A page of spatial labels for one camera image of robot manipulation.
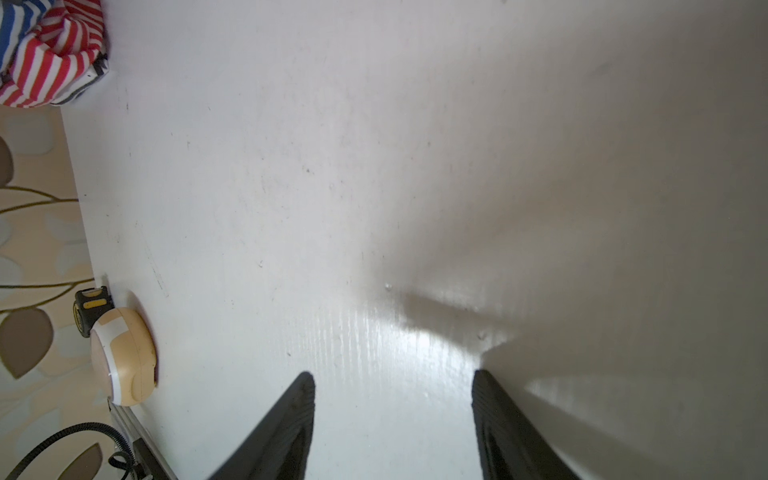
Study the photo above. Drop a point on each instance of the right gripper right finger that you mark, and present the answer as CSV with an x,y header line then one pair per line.
x,y
509,445

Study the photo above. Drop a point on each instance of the red striped folded tank top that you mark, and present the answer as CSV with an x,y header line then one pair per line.
x,y
61,69

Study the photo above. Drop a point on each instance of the black yellow tape measure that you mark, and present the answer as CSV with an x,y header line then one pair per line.
x,y
89,306

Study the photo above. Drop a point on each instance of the beige round tape dispenser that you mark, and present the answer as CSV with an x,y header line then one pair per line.
x,y
124,356

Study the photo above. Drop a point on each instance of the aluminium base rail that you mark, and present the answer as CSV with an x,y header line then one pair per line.
x,y
149,463

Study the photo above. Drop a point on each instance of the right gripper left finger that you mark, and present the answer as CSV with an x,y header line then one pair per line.
x,y
279,446

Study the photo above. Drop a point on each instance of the blue striped tank top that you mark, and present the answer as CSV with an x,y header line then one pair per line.
x,y
19,19

